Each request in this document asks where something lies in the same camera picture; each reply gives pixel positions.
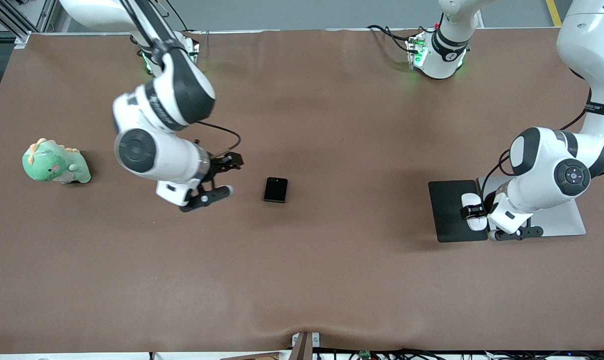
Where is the black left arm base cable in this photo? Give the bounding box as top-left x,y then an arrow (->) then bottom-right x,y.
367,24 -> 422,53

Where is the black folding phone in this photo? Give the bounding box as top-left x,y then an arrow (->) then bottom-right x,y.
263,176 -> 288,204

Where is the white computer mouse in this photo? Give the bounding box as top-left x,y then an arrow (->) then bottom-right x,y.
462,192 -> 488,232

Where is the black mouse pad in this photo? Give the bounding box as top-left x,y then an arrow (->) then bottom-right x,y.
428,180 -> 489,243

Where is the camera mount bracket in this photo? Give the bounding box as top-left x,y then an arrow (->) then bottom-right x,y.
292,331 -> 320,360

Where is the black right arm base cable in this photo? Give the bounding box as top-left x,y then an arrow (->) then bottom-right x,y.
164,0 -> 190,33

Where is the aluminium frame profile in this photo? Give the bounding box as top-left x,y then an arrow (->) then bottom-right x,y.
0,0 -> 58,46

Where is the green dinosaur plush toy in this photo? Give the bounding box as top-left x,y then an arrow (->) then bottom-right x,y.
22,138 -> 91,185

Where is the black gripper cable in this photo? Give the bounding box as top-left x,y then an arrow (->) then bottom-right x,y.
197,120 -> 242,159
481,87 -> 604,201

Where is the brown table cover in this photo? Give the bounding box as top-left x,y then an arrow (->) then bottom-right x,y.
0,27 -> 604,353

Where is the black arm base cable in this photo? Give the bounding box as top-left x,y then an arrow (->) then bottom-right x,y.
164,0 -> 190,33
367,24 -> 422,53

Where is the silver closed laptop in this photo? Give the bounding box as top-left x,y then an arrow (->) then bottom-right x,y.
478,175 -> 587,239

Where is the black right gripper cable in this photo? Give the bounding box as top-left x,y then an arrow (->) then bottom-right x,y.
197,120 -> 242,159

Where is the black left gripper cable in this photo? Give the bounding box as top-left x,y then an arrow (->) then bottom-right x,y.
481,87 -> 604,201

